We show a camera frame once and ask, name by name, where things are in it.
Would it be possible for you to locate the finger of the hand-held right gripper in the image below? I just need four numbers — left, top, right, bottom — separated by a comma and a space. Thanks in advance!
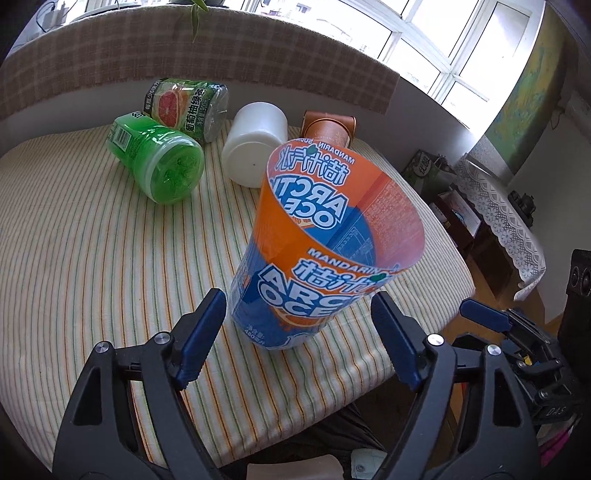
460, 298, 551, 366

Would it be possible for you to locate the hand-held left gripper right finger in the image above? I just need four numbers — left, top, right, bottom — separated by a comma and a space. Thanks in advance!
371, 292, 541, 480

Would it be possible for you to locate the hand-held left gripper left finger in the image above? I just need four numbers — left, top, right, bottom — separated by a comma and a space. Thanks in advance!
53, 288, 227, 480

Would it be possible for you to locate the orange blue Arctic Ocean bottle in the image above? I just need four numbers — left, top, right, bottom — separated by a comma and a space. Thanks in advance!
229, 138, 426, 353

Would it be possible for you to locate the white plastic cup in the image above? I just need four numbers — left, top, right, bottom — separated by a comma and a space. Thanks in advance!
221, 102, 290, 188

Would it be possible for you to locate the brown plastic cup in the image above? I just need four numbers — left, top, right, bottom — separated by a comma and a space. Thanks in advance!
302, 109, 358, 151

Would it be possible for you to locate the grapefruit print green cup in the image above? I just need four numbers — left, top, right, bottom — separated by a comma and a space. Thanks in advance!
141, 78, 230, 143

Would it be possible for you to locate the brown wooden cabinet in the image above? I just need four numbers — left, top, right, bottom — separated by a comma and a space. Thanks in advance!
428, 188, 515, 298

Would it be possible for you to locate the black speaker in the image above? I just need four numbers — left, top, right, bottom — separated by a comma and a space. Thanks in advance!
556, 248, 591, 354

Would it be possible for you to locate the lace-covered side table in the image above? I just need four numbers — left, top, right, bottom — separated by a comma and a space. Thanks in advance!
454, 154, 548, 289

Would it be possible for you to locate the dark teapot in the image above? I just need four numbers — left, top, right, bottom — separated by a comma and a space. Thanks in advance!
507, 191, 537, 228

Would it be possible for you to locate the striped tablecloth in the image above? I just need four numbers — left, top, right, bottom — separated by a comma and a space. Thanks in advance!
0, 117, 476, 468

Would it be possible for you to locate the green cardboard box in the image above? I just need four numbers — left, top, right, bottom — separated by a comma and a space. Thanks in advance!
401, 148, 457, 200

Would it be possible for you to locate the green plastic bottle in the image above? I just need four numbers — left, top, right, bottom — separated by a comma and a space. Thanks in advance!
106, 112, 206, 205

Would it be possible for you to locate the white framed window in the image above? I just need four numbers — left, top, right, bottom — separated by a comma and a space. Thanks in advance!
217, 0, 546, 131

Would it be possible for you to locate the brown plaid cloth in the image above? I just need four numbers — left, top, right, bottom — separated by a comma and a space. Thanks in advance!
0, 8, 400, 156

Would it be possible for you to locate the green plant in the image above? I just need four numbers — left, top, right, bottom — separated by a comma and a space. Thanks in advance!
187, 0, 209, 38

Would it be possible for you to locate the wall map poster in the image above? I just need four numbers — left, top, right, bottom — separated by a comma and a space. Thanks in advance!
480, 7, 579, 177

